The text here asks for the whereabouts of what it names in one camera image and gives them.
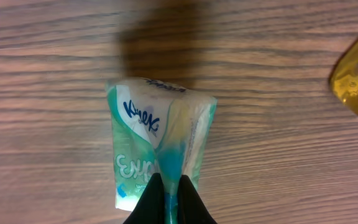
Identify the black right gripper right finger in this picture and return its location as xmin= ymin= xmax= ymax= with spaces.
xmin=177 ymin=175 xmax=217 ymax=224

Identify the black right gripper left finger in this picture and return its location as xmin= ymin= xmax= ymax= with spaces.
xmin=124 ymin=173 xmax=165 ymax=224

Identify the Kleenex tissue pack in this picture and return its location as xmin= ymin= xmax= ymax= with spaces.
xmin=106 ymin=78 xmax=217 ymax=223

